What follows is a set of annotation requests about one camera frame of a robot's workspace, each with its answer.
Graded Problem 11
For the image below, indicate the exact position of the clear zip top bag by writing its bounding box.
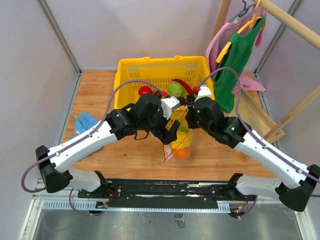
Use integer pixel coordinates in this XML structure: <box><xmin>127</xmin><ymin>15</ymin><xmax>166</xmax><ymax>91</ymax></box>
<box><xmin>162</xmin><ymin>106</ymin><xmax>193</xmax><ymax>163</ymax></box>

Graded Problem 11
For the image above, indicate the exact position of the green cabbage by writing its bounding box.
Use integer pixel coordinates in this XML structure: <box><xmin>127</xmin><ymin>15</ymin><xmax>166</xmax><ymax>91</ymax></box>
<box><xmin>167</xmin><ymin>81</ymin><xmax>185</xmax><ymax>98</ymax></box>

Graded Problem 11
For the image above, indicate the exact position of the yellow bell pepper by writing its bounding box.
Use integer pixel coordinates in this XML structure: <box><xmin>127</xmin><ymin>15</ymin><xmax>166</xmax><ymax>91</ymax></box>
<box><xmin>170</xmin><ymin>131</ymin><xmax>193</xmax><ymax>149</ymax></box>

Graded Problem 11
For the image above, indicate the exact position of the red chili pepper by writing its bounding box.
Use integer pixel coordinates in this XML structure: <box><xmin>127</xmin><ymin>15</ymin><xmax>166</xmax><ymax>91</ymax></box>
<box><xmin>172</xmin><ymin>78</ymin><xmax>194</xmax><ymax>95</ymax></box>

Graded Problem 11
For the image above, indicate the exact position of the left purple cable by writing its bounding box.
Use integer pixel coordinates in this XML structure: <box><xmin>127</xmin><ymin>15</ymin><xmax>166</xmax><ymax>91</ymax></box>
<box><xmin>21</xmin><ymin>79</ymin><xmax>168</xmax><ymax>217</ymax></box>

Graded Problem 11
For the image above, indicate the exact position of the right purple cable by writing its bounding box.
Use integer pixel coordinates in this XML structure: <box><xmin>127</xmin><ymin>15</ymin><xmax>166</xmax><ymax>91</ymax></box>
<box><xmin>193</xmin><ymin>66</ymin><xmax>320</xmax><ymax>221</ymax></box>

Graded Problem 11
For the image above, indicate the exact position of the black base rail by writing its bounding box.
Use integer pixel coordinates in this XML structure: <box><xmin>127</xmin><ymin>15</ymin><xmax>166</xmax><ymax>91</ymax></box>
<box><xmin>77</xmin><ymin>178</ymin><xmax>255</xmax><ymax>207</ymax></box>

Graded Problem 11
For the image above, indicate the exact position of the pink shirt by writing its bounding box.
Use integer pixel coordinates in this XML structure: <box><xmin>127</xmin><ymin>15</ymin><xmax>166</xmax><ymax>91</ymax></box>
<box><xmin>205</xmin><ymin>6</ymin><xmax>267</xmax><ymax>95</ymax></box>

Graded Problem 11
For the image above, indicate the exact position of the dark red fig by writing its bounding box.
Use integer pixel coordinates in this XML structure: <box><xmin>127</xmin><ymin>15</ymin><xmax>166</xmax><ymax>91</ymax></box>
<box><xmin>153</xmin><ymin>90</ymin><xmax>162</xmax><ymax>99</ymax></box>

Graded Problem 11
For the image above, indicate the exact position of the wooden clothes rack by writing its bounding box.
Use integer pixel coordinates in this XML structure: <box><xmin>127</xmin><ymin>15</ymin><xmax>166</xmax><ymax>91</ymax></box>
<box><xmin>211</xmin><ymin>0</ymin><xmax>320</xmax><ymax>157</ymax></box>

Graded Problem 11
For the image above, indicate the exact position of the green tank top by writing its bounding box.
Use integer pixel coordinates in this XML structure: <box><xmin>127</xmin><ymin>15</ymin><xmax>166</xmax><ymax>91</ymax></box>
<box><xmin>213</xmin><ymin>16</ymin><xmax>266</xmax><ymax>113</ymax></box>

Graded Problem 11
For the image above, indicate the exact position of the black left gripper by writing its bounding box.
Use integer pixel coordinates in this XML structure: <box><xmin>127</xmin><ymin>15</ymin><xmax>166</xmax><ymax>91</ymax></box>
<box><xmin>139</xmin><ymin>106</ymin><xmax>181</xmax><ymax>145</ymax></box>

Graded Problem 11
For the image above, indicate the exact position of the yellow plastic basket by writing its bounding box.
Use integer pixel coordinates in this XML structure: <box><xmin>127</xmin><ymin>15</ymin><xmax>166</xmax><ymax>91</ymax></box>
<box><xmin>114</xmin><ymin>56</ymin><xmax>210</xmax><ymax>124</ymax></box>

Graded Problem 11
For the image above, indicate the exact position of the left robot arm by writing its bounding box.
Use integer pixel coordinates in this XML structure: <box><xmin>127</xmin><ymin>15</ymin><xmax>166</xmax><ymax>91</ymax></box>
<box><xmin>36</xmin><ymin>94</ymin><xmax>180</xmax><ymax>198</ymax></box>

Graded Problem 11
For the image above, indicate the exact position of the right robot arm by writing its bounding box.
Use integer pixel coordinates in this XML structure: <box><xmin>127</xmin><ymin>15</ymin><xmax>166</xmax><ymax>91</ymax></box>
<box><xmin>185</xmin><ymin>96</ymin><xmax>320</xmax><ymax>212</ymax></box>

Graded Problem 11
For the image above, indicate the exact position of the yellow hanger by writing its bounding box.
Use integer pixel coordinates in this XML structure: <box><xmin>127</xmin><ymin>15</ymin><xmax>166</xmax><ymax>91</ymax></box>
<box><xmin>216</xmin><ymin>0</ymin><xmax>262</xmax><ymax>64</ymax></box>

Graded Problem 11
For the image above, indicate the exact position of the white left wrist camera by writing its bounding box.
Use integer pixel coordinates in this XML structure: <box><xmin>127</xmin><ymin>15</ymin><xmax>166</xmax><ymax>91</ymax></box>
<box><xmin>161</xmin><ymin>96</ymin><xmax>181</xmax><ymax>120</ymax></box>

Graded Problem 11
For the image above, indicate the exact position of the green sugar apple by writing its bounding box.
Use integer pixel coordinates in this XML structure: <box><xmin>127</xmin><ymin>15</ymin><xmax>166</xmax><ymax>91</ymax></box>
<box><xmin>178</xmin><ymin>126</ymin><xmax>189</xmax><ymax>133</ymax></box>

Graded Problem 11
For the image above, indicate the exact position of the red apple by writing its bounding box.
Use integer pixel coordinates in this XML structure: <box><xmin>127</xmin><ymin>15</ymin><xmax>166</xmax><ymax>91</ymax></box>
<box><xmin>138</xmin><ymin>85</ymin><xmax>153</xmax><ymax>97</ymax></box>

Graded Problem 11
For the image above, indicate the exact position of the purple cable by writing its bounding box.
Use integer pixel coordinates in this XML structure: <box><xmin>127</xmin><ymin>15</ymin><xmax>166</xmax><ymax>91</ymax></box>
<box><xmin>193</xmin><ymin>66</ymin><xmax>320</xmax><ymax>221</ymax></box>
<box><xmin>21</xmin><ymin>79</ymin><xmax>168</xmax><ymax>217</ymax></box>

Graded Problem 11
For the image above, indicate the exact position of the grey hanger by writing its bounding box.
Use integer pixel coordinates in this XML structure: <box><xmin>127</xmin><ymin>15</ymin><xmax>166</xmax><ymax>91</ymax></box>
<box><xmin>228</xmin><ymin>0</ymin><xmax>256</xmax><ymax>23</ymax></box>

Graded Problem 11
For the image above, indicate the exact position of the blue cloth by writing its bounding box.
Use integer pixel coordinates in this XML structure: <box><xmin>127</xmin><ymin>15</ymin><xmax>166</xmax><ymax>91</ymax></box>
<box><xmin>68</xmin><ymin>111</ymin><xmax>103</xmax><ymax>160</ymax></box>

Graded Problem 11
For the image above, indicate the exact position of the orange fruit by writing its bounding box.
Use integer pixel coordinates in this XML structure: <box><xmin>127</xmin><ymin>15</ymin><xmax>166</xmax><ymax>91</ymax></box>
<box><xmin>173</xmin><ymin>147</ymin><xmax>191</xmax><ymax>161</ymax></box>

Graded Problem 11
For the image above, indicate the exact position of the dark grape bunch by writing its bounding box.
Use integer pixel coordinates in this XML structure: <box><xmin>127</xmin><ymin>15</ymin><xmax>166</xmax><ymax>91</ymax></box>
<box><xmin>177</xmin><ymin>95</ymin><xmax>196</xmax><ymax>106</ymax></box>

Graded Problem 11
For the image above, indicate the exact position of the white cable duct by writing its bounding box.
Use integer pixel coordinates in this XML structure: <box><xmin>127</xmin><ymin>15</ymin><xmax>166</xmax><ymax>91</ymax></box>
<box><xmin>42</xmin><ymin>200</ymin><xmax>231</xmax><ymax>214</ymax></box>

